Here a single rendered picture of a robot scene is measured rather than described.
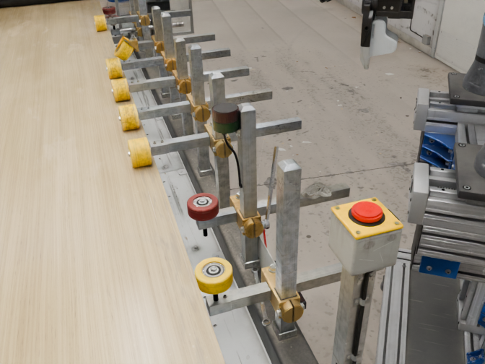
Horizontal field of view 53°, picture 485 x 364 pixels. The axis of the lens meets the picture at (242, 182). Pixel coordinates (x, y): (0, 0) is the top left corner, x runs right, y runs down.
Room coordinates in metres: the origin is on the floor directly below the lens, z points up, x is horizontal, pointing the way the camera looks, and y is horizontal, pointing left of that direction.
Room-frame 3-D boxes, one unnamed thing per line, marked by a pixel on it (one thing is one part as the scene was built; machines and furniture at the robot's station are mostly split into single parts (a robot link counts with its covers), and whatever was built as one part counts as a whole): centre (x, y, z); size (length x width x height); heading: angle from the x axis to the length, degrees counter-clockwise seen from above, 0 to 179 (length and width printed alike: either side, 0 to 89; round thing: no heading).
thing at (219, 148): (1.26, 0.07, 0.95); 0.13 x 0.06 x 0.05; 17
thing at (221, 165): (1.24, 0.06, 0.92); 0.03 x 0.03 x 0.48; 17
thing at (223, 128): (0.99, 0.03, 1.13); 0.06 x 0.06 x 0.02
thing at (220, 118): (0.99, 0.03, 1.16); 0.06 x 0.06 x 0.02
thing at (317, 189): (1.10, -0.20, 0.87); 0.09 x 0.07 x 0.02; 107
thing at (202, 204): (1.01, 0.10, 0.85); 0.08 x 0.08 x 0.11
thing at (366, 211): (0.51, -0.16, 1.22); 0.04 x 0.04 x 0.02
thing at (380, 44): (0.81, -0.24, 1.35); 0.06 x 0.03 x 0.09; 71
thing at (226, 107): (0.99, 0.03, 1.06); 0.06 x 0.06 x 0.22; 17
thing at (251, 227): (1.02, 0.00, 0.85); 0.13 x 0.06 x 0.05; 17
